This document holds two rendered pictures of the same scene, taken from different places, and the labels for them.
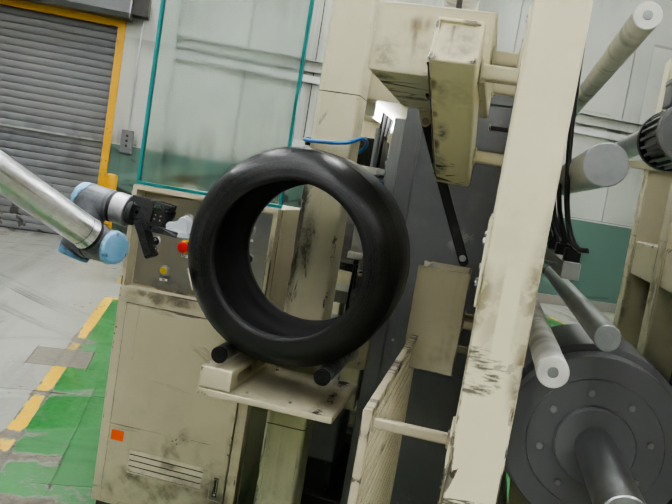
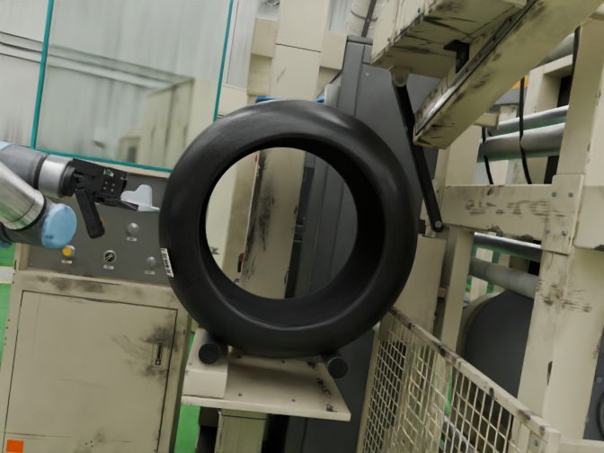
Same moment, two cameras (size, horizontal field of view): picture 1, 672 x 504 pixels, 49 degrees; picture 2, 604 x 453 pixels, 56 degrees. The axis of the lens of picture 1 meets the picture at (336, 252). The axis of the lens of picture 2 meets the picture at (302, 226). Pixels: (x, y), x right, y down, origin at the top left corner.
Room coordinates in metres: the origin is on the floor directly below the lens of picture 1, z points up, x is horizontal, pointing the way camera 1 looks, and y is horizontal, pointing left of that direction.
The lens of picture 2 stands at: (0.71, 0.49, 1.26)
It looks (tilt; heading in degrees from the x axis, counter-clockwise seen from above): 3 degrees down; 341
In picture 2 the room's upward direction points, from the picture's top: 9 degrees clockwise
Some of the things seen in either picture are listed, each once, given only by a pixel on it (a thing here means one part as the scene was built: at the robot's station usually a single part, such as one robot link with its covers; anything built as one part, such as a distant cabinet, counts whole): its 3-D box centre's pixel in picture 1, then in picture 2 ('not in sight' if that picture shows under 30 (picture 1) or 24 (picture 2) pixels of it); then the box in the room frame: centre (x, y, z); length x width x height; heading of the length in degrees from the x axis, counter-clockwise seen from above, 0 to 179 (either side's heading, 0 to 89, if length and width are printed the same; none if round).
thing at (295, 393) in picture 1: (282, 387); (263, 379); (2.03, 0.09, 0.80); 0.37 x 0.36 x 0.02; 79
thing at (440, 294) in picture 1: (437, 315); (402, 284); (2.17, -0.33, 1.05); 0.20 x 0.15 x 0.30; 169
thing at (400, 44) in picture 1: (440, 68); (457, 14); (1.84, -0.18, 1.71); 0.61 x 0.25 x 0.15; 169
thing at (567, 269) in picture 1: (541, 248); not in sight; (2.09, -0.58, 1.30); 0.83 x 0.13 x 0.08; 169
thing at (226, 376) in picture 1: (238, 364); (208, 359); (2.05, 0.22, 0.83); 0.36 x 0.09 x 0.06; 169
